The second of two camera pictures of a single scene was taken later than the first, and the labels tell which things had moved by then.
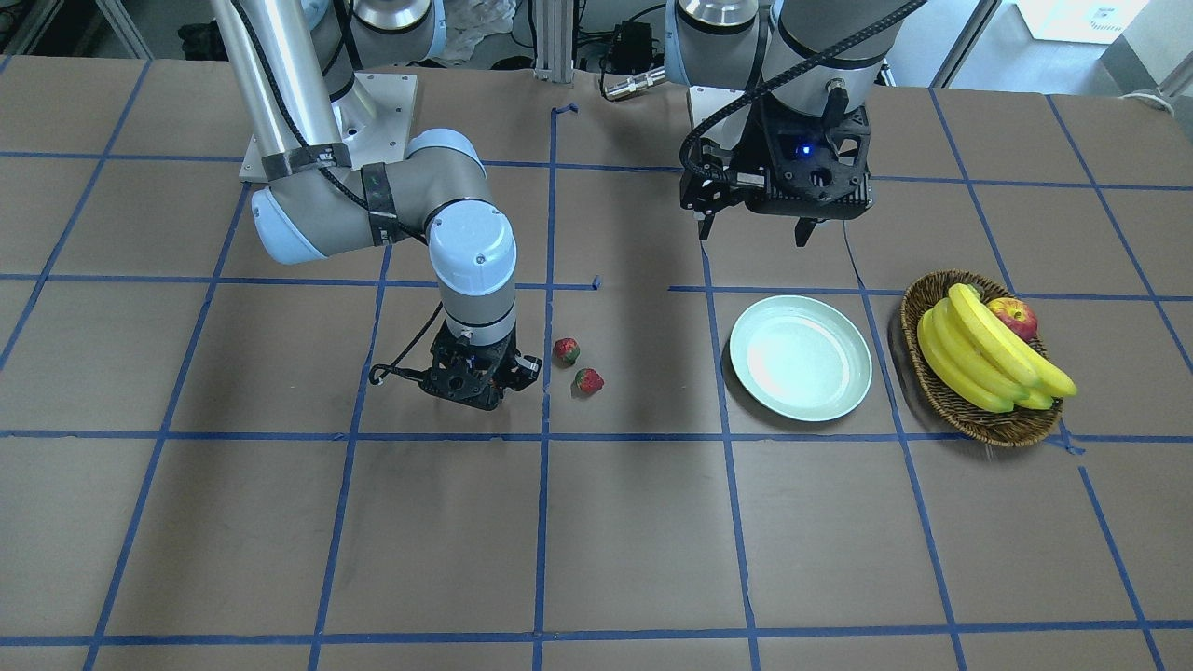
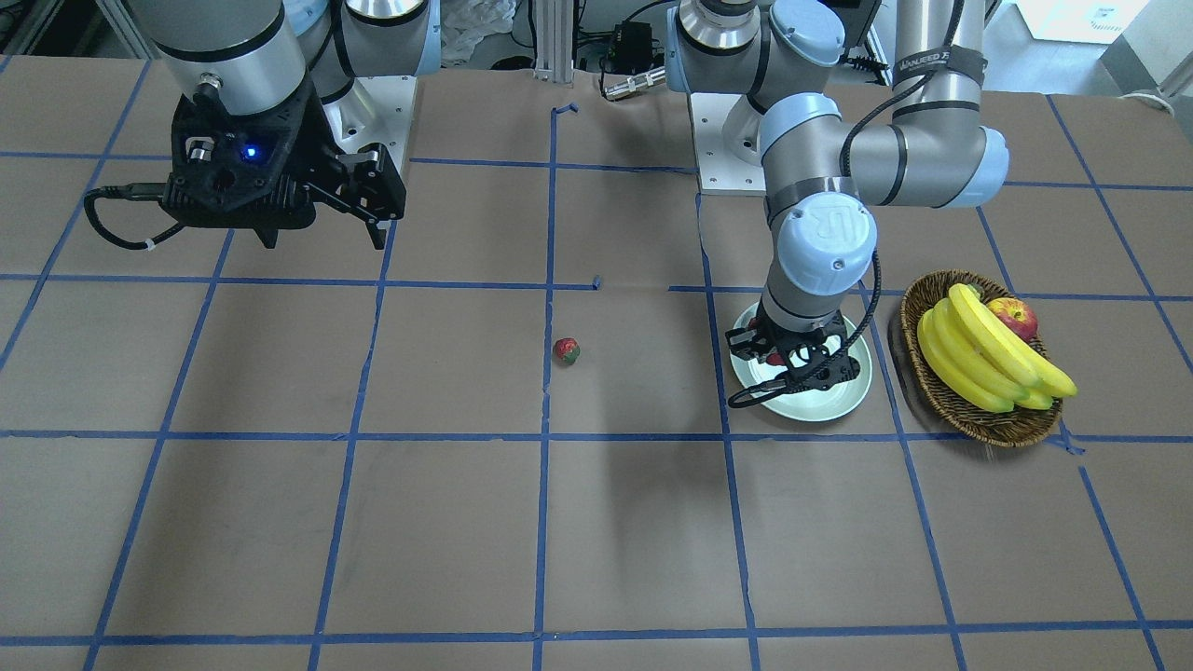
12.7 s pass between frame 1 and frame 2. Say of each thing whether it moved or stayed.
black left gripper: moved
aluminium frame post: stayed
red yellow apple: stayed
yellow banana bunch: stayed
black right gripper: moved
